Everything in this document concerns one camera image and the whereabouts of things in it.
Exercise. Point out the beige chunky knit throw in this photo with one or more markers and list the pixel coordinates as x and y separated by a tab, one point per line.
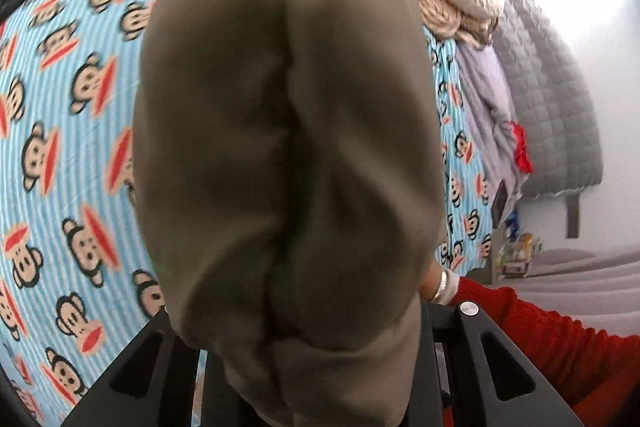
435	17

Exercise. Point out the blue striped monkey print blanket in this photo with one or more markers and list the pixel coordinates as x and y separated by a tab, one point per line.
65	107

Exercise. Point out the purple fleece blanket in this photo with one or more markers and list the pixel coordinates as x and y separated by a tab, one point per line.
482	82

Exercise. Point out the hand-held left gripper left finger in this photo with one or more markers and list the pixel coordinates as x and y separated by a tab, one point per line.
145	372

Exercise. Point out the dark flat device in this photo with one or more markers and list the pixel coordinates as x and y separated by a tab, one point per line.
500	204

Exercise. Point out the colourful small packets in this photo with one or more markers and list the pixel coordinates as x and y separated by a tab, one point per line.
517	254

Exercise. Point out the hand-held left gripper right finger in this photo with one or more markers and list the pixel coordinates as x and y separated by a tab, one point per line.
505	367

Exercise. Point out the grey quilted headboard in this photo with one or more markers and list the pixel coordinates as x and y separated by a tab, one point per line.
550	107

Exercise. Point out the khaki pants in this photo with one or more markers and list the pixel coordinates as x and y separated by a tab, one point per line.
280	132

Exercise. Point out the person's right forearm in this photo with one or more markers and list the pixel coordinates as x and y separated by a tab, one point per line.
550	347

